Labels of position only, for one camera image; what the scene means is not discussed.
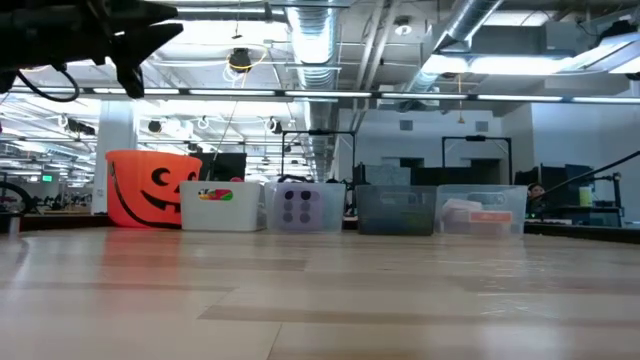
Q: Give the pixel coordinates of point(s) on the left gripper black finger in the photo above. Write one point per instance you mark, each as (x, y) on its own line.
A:
(137, 50)
(145, 11)

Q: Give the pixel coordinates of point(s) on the purple foam die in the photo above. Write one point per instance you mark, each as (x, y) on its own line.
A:
(298, 209)

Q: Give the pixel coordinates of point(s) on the white column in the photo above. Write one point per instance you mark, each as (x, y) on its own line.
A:
(115, 130)

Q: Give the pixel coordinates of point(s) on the black ceiling lamp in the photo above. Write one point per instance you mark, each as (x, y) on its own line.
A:
(240, 59)

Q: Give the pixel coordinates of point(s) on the orange pumpkin face bucket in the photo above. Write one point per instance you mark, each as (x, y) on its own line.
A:
(135, 185)

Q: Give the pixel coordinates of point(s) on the green exit sign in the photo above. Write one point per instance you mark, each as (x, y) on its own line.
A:
(47, 178)

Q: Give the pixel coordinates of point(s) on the black monitor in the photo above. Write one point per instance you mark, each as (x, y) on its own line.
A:
(225, 167)

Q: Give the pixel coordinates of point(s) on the white plastic bin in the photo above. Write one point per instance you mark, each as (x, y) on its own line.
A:
(220, 215)

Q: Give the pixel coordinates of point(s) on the long ceiling light strip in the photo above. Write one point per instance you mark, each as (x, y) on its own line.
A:
(325, 94)

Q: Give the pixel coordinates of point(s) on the clear plastic bin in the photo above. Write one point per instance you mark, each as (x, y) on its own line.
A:
(480, 197)
(330, 210)

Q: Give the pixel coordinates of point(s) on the smoky grey plastic bin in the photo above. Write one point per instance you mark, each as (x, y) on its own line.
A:
(395, 210)

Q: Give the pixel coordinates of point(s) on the person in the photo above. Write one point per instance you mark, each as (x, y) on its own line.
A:
(536, 196)

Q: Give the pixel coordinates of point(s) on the dark desk monitors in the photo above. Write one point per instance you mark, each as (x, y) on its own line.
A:
(555, 177)

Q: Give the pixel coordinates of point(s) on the pale yellow bottle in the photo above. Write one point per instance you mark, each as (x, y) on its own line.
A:
(585, 196)

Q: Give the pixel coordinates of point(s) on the black desk stand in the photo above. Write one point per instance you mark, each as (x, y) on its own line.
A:
(618, 195)

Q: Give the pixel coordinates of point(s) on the silver ventilation duct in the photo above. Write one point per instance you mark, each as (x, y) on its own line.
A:
(315, 30)
(470, 20)

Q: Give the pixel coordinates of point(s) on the black aluminium frame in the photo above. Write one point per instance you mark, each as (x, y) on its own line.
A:
(65, 222)
(585, 232)

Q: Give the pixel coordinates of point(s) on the black rig frame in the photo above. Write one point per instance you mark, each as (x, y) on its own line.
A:
(320, 132)
(475, 138)

